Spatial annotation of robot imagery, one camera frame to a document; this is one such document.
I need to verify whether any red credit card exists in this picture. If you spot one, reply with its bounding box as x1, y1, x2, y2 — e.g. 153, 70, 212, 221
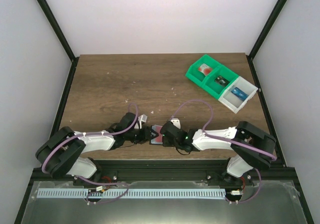
150, 125, 163, 145

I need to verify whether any black leather card holder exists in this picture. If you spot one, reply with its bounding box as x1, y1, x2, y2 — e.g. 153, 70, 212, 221
149, 125, 163, 145

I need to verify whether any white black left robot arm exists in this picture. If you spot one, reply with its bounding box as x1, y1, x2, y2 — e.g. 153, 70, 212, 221
35, 112, 159, 182

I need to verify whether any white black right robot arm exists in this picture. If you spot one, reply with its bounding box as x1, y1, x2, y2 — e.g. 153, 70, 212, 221
155, 119, 277, 178

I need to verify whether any dark green card in bin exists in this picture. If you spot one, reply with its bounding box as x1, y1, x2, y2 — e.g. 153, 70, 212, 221
214, 76, 230, 87

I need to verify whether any red white card in bin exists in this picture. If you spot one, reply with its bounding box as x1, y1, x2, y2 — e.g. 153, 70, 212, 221
197, 63, 213, 76

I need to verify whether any blue card in bin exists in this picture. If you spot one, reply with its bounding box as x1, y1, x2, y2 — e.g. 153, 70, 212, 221
231, 87, 248, 101

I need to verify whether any green plastic bin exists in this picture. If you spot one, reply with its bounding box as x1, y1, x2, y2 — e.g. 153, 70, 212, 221
201, 65, 239, 100
185, 54, 221, 87

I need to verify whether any white plastic bin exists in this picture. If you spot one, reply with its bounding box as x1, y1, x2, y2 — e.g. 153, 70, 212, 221
218, 76, 258, 114

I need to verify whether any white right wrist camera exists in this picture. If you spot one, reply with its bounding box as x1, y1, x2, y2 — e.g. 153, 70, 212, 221
171, 118, 181, 129

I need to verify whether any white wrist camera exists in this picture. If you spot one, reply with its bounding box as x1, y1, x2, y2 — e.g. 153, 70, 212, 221
171, 118, 181, 129
137, 114, 148, 129

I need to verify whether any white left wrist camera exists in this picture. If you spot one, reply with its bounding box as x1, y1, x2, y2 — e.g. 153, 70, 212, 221
137, 114, 148, 129

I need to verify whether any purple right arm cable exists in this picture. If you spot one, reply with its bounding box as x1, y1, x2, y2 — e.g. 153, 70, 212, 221
166, 99, 278, 204

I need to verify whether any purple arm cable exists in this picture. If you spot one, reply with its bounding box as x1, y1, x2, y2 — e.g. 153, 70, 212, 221
41, 103, 140, 204
166, 99, 278, 204

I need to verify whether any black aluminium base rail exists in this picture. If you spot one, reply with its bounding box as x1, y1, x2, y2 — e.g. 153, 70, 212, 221
32, 159, 298, 187

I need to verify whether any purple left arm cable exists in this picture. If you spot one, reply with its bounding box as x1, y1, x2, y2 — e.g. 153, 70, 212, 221
41, 103, 140, 204

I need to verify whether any white slotted cable duct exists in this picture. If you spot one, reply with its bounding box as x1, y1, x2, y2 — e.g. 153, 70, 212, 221
36, 188, 226, 199

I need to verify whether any black frame post left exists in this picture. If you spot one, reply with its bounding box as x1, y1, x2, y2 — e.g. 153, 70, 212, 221
26, 0, 77, 62

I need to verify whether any black frame post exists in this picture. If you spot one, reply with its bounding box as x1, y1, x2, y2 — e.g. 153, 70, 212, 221
26, 0, 77, 62
248, 0, 298, 59

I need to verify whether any black frame post right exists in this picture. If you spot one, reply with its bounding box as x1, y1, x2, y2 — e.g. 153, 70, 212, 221
248, 0, 298, 59

